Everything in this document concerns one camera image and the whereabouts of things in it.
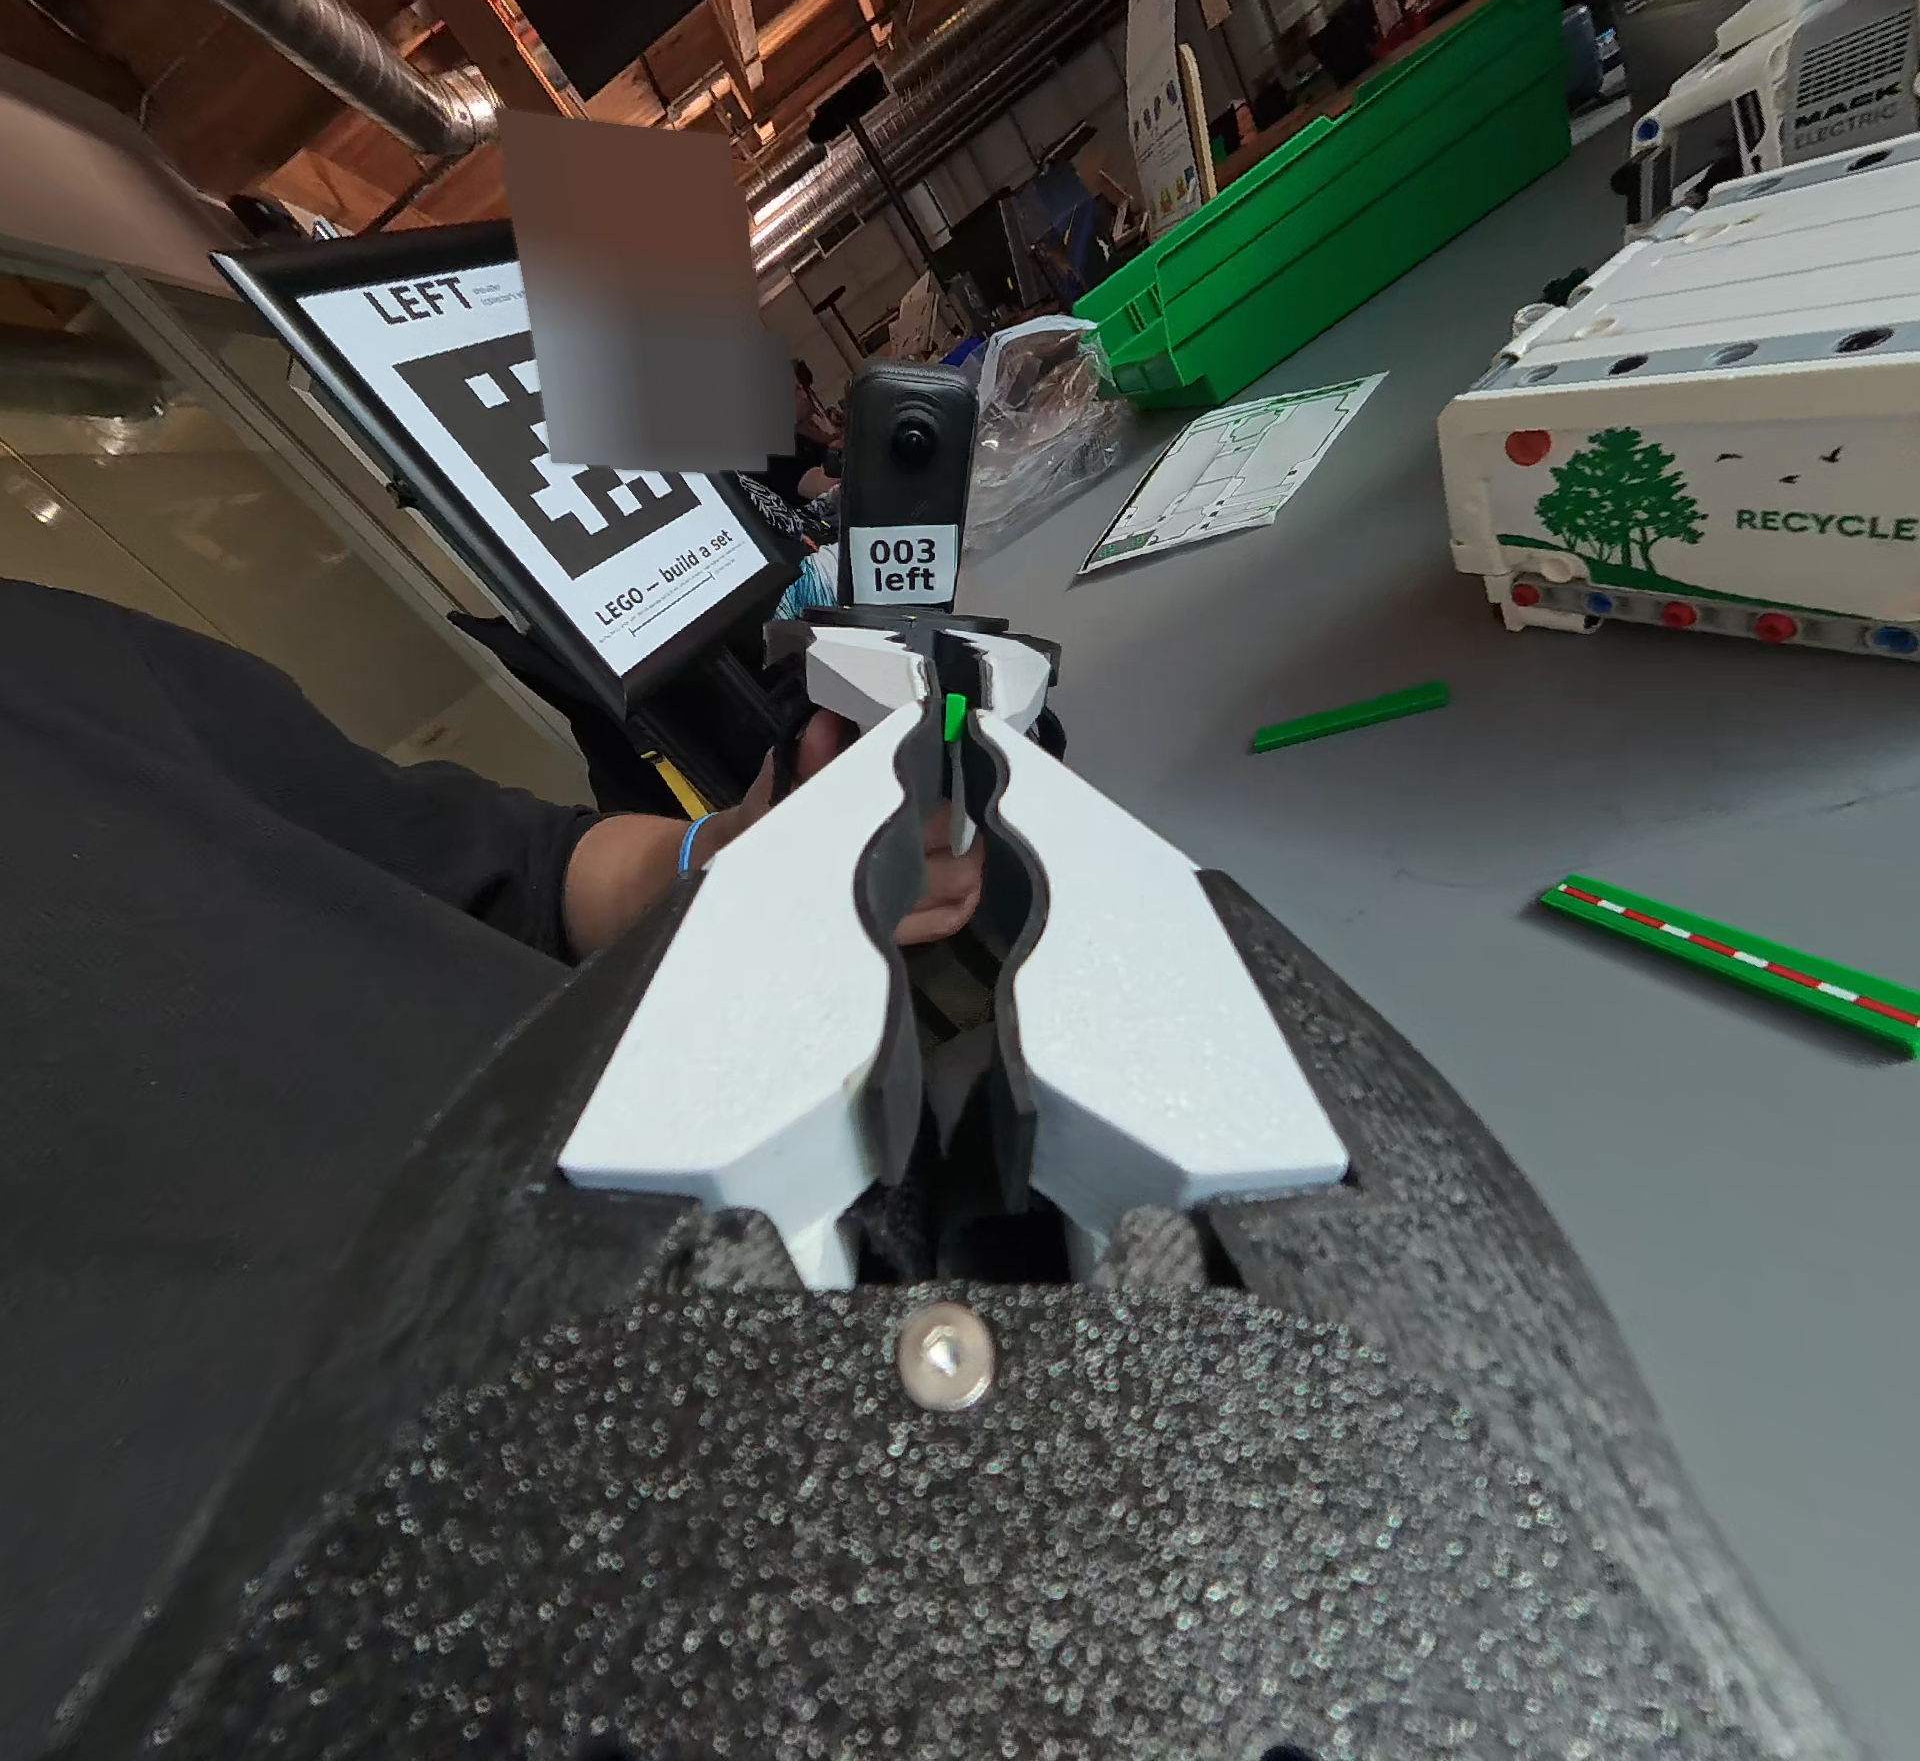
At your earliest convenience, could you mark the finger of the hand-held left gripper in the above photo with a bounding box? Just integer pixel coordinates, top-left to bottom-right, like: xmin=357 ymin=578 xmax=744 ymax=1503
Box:
xmin=954 ymin=634 xmax=1062 ymax=744
xmin=805 ymin=634 xmax=952 ymax=745

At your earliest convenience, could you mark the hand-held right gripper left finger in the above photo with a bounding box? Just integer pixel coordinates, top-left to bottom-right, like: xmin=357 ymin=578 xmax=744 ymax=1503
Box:
xmin=557 ymin=692 xmax=954 ymax=1291

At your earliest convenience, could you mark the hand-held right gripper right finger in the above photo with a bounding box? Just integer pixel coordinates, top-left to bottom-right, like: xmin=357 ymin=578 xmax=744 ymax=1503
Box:
xmin=960 ymin=702 xmax=1351 ymax=1285

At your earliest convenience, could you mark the white lego garbage container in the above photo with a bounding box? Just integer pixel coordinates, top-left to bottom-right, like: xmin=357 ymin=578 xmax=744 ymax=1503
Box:
xmin=1437 ymin=148 xmax=1920 ymax=665

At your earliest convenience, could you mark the person's left forearm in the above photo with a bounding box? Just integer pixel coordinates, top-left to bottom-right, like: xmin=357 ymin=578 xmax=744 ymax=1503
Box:
xmin=567 ymin=809 xmax=752 ymax=962

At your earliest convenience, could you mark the lego sticker sheet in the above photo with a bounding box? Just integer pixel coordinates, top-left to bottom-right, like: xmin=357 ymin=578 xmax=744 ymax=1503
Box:
xmin=1075 ymin=371 xmax=1388 ymax=578

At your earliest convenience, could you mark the green lego beam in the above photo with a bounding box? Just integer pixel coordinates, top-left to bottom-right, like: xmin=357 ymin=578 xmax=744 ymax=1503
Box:
xmin=1248 ymin=681 xmax=1454 ymax=754

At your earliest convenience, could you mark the green striped lego strip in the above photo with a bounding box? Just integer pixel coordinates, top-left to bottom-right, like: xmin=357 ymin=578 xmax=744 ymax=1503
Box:
xmin=1541 ymin=871 xmax=1920 ymax=1058

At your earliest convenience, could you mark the white lego truck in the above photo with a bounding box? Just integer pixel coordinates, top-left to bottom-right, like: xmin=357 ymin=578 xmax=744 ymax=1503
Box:
xmin=1624 ymin=0 xmax=1920 ymax=241

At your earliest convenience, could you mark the person's left hand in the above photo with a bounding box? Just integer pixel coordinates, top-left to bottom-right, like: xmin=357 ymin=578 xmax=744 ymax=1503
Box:
xmin=790 ymin=708 xmax=991 ymax=948

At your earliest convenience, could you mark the clear plastic bag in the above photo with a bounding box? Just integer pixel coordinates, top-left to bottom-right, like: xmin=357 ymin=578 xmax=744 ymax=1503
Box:
xmin=960 ymin=312 xmax=1131 ymax=551

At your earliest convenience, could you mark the black framed marker sign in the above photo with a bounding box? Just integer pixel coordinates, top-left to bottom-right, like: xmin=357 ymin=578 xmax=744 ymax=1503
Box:
xmin=210 ymin=221 xmax=805 ymax=727

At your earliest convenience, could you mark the green plastic bin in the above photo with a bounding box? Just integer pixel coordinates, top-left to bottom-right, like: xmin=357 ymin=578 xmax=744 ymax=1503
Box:
xmin=1071 ymin=0 xmax=1568 ymax=371
xmin=1108 ymin=65 xmax=1575 ymax=408

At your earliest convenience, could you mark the white poster stand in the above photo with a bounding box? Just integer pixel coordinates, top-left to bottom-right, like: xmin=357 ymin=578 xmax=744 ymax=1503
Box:
xmin=1122 ymin=0 xmax=1220 ymax=221

